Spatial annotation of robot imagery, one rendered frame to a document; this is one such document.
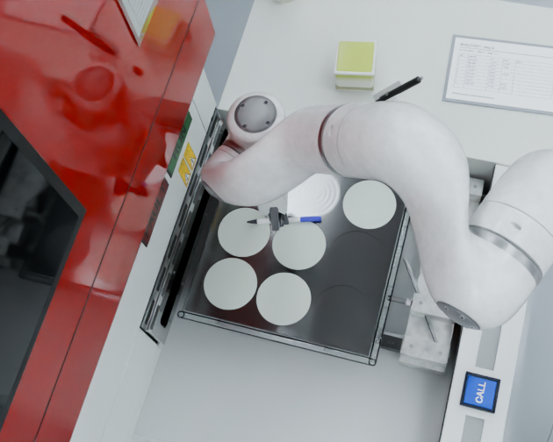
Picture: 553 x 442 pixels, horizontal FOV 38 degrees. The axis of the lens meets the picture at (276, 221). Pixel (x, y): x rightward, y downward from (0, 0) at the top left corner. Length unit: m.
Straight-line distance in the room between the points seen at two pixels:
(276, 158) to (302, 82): 0.52
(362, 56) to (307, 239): 0.35
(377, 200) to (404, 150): 0.67
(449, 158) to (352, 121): 0.12
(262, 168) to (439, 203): 0.31
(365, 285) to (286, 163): 0.46
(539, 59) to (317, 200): 0.49
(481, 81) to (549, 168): 0.68
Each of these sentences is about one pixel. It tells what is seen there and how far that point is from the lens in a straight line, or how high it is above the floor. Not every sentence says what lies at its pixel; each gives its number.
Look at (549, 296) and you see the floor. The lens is 2.45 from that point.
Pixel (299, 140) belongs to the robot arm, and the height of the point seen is 1.41.
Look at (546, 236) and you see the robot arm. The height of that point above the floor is 1.48.
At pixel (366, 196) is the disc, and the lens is 1.52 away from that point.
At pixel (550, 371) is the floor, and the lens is 2.39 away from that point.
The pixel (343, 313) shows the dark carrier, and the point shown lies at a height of 0.90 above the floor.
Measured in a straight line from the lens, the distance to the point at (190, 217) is 1.50.
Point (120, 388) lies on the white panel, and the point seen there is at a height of 0.97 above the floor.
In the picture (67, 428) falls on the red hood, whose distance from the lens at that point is 1.12.
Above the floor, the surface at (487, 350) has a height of 0.96.
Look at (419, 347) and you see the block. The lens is 1.42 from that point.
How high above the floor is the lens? 2.29
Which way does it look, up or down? 67 degrees down
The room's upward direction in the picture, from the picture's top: 17 degrees counter-clockwise
